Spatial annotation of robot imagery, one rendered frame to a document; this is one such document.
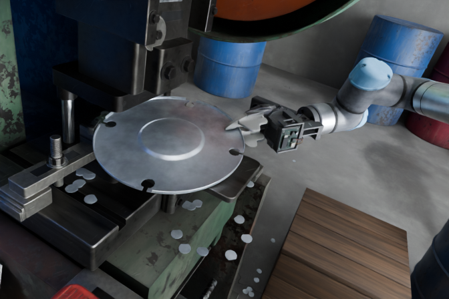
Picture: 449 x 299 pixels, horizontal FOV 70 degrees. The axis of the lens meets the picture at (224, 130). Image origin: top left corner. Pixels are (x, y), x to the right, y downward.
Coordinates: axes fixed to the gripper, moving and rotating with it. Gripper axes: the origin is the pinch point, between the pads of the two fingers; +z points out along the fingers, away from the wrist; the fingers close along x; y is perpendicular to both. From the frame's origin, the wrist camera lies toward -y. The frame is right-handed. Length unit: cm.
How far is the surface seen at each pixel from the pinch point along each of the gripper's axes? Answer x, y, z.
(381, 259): 52, 16, -56
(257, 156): 89, -89, -75
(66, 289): 1.3, 25.3, 32.8
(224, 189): 2.0, 15.0, 7.7
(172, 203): 11.3, 6.7, 14.1
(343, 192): 93, -45, -112
